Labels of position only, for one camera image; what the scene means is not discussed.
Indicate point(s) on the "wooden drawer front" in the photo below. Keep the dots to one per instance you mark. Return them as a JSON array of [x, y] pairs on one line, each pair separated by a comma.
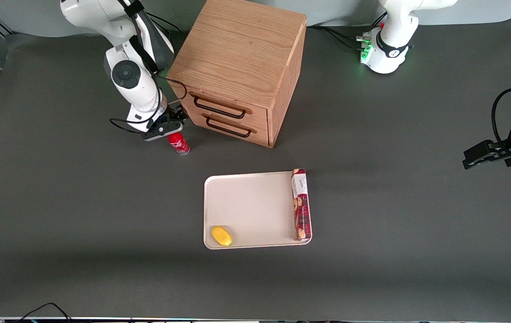
[[255, 114], [260, 134]]

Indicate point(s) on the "red tartan cookie box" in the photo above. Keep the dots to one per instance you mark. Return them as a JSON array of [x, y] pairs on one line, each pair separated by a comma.
[[301, 211]]

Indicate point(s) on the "yellow lemon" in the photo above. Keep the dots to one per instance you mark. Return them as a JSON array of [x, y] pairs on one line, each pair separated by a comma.
[[222, 236]]

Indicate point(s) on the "cream plastic tray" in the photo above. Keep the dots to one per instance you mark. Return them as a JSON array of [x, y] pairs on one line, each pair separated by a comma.
[[255, 206]]

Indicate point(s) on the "red coke bottle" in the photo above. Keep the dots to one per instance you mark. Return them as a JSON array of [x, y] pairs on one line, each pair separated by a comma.
[[179, 144]]

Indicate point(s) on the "wooden drawer cabinet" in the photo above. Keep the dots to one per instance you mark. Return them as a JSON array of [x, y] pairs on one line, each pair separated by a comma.
[[237, 49]]

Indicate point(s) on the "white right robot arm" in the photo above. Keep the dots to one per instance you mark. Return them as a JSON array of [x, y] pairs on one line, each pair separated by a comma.
[[136, 89]]

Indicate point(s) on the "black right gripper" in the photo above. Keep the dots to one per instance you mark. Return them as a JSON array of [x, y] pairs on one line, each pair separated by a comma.
[[174, 117]]

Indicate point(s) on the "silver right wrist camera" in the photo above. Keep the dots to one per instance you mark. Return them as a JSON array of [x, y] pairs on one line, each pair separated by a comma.
[[163, 131]]

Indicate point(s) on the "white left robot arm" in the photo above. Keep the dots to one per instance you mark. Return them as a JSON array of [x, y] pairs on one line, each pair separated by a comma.
[[394, 27]]

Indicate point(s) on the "dark grey table mat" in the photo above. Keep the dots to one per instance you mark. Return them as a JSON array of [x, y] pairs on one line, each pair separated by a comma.
[[103, 215]]

